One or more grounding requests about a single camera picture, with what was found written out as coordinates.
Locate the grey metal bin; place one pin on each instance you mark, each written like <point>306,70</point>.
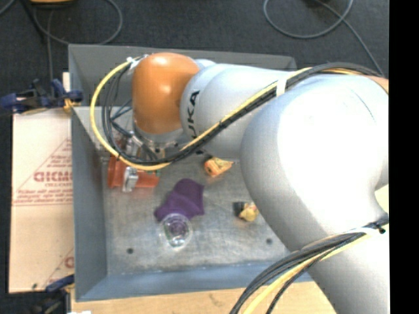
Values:
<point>137,263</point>

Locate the purple cloth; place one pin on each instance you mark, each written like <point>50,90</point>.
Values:
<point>183,198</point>

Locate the brown cardboard board, red print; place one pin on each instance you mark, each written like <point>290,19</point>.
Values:
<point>39,227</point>

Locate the orange toy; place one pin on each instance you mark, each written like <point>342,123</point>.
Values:
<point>215,167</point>

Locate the red-brown flat block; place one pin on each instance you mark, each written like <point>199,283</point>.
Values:
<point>115,175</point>

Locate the yellow and black toy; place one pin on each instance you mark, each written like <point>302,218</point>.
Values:
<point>246,212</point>

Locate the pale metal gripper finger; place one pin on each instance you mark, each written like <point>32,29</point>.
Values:
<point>130,179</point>

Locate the clear glass cup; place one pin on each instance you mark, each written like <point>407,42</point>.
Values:
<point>176,232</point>

